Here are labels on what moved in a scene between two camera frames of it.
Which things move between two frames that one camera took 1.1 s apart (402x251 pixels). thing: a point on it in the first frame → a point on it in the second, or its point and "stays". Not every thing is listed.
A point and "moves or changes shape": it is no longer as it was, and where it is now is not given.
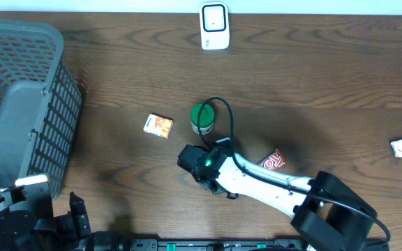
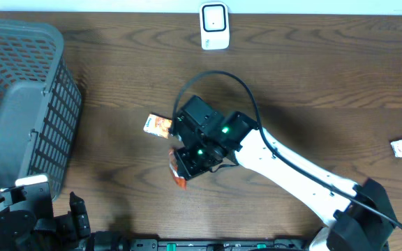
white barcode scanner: (214, 26) stays
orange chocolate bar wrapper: (273, 161) moves or changes shape
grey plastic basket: (30, 112) stays
